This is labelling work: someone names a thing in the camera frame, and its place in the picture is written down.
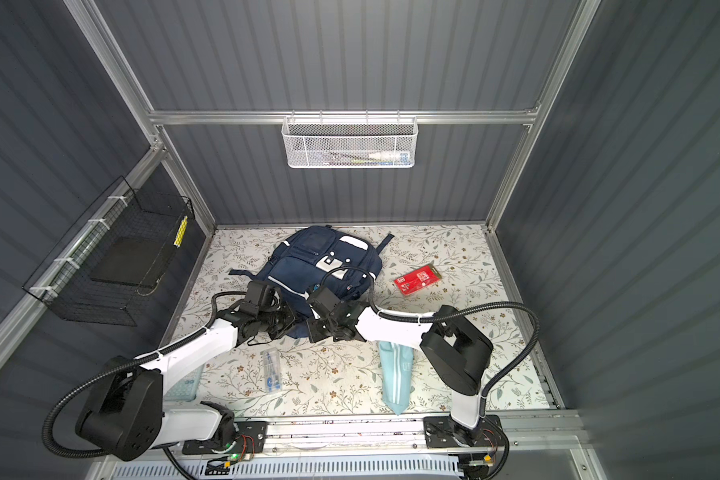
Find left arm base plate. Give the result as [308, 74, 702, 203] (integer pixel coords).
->
[181, 421, 269, 455]

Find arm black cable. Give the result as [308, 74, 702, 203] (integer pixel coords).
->
[317, 263, 541, 480]
[41, 290, 253, 480]

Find navy blue student backpack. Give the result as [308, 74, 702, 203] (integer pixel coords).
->
[229, 225, 394, 338]

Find black wire wall basket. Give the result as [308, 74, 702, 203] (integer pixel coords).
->
[23, 181, 194, 327]

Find red card pack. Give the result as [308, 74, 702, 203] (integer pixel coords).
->
[394, 264, 442, 296]

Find light blue pencil pouch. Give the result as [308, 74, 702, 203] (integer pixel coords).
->
[378, 341, 414, 415]

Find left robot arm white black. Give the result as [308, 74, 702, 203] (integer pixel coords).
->
[75, 281, 296, 461]

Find aluminium front rail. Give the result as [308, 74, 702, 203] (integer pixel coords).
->
[95, 410, 589, 463]

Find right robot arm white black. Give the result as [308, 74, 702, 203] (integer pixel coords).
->
[307, 286, 493, 447]

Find clear plastic ruler set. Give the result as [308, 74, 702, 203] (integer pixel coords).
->
[260, 349, 282, 393]

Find light green calculator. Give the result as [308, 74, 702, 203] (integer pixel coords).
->
[164, 365, 204, 403]

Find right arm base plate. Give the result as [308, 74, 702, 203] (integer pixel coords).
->
[422, 415, 508, 450]

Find pens in white basket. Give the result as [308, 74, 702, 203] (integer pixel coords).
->
[326, 151, 411, 165]

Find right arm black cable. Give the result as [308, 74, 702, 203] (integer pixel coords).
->
[317, 263, 541, 480]

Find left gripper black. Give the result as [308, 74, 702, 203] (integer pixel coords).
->
[258, 299, 303, 338]

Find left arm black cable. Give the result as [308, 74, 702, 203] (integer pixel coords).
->
[41, 290, 253, 480]

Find white wire mesh basket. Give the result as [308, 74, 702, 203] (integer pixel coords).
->
[281, 117, 419, 169]

